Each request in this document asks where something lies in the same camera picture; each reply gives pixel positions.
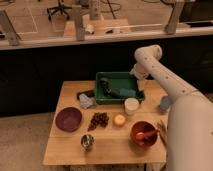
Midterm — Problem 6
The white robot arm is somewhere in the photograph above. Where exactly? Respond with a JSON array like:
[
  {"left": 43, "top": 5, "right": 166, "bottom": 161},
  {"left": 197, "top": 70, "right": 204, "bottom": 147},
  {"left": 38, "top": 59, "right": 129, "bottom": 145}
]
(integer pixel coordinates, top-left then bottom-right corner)
[{"left": 130, "top": 45, "right": 213, "bottom": 171}]

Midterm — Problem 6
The green plastic tray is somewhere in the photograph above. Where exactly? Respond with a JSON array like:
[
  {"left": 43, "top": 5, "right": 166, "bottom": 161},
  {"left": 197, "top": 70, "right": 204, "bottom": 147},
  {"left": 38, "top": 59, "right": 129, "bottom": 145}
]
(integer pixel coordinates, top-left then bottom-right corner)
[{"left": 95, "top": 72, "right": 145, "bottom": 104}]

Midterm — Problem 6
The black flat object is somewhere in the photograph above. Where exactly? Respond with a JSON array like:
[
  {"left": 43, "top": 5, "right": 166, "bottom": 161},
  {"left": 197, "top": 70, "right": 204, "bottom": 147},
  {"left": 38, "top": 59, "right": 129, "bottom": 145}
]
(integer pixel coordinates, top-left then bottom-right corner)
[{"left": 76, "top": 90, "right": 95, "bottom": 100}]

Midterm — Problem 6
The grey crumpled cloth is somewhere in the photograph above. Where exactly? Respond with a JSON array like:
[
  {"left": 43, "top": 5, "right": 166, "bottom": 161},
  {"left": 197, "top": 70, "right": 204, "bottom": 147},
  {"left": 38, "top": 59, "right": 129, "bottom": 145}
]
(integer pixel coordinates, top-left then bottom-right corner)
[{"left": 79, "top": 94, "right": 95, "bottom": 109}]

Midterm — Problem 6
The white cup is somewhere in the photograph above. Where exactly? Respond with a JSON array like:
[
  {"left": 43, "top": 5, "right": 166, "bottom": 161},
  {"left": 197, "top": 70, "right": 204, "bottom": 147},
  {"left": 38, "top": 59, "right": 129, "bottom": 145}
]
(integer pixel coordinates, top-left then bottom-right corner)
[{"left": 124, "top": 98, "right": 139, "bottom": 115}]

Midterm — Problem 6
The bunch of dark grapes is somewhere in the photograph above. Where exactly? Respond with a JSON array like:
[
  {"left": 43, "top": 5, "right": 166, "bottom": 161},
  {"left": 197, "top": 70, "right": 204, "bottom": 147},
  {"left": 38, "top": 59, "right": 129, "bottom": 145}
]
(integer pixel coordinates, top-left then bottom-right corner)
[{"left": 88, "top": 112, "right": 109, "bottom": 131}]

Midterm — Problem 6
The yellow round fruit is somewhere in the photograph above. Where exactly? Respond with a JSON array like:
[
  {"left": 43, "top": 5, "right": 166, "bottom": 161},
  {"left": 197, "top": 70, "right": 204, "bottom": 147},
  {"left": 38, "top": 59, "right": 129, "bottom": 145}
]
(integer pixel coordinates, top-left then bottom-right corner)
[{"left": 113, "top": 114, "right": 126, "bottom": 127}]

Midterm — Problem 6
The purple plate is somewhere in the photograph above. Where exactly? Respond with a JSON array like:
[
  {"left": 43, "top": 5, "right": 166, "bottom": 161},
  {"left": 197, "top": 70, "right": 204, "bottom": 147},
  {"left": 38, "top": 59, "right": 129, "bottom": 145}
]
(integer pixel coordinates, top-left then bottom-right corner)
[{"left": 55, "top": 107, "right": 82, "bottom": 132}]

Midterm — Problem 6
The wooden table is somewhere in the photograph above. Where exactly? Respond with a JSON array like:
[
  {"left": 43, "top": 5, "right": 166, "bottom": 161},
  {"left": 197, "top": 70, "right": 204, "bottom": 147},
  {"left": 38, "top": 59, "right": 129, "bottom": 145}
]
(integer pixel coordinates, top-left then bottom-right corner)
[{"left": 43, "top": 80, "right": 167, "bottom": 165}]

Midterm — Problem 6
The metal cup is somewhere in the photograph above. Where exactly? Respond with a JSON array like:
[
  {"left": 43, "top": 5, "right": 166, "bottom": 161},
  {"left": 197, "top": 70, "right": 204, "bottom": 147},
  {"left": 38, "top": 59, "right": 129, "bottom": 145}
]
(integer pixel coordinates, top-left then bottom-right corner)
[{"left": 81, "top": 134, "right": 94, "bottom": 150}]

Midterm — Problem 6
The red bowl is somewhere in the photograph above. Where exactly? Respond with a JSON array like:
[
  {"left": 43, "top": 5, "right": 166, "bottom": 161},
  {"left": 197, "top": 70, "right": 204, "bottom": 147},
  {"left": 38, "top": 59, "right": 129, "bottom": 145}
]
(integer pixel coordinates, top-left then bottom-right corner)
[{"left": 130, "top": 121, "right": 159, "bottom": 148}]

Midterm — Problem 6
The red spoon in bowl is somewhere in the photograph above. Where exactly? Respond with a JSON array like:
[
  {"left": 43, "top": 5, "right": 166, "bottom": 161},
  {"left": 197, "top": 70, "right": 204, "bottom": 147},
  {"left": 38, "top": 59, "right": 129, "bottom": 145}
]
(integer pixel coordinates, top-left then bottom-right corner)
[{"left": 135, "top": 130, "right": 158, "bottom": 140}]

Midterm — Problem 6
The light blue cup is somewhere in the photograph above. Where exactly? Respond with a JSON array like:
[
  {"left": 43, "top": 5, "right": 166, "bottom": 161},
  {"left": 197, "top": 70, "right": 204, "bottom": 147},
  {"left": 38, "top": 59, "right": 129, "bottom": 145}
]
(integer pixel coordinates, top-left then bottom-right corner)
[{"left": 159, "top": 96, "right": 172, "bottom": 111}]

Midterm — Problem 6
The wooden utensil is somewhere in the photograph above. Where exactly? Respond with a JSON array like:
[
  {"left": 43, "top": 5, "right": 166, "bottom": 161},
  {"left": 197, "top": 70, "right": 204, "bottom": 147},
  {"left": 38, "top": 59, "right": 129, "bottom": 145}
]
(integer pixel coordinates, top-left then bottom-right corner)
[{"left": 157, "top": 120, "right": 167, "bottom": 145}]

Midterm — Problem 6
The black office chair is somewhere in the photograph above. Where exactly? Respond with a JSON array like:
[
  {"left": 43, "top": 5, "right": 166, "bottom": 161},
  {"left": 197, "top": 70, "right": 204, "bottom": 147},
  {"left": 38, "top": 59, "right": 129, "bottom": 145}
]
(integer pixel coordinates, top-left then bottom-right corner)
[{"left": 46, "top": 0, "right": 71, "bottom": 21}]

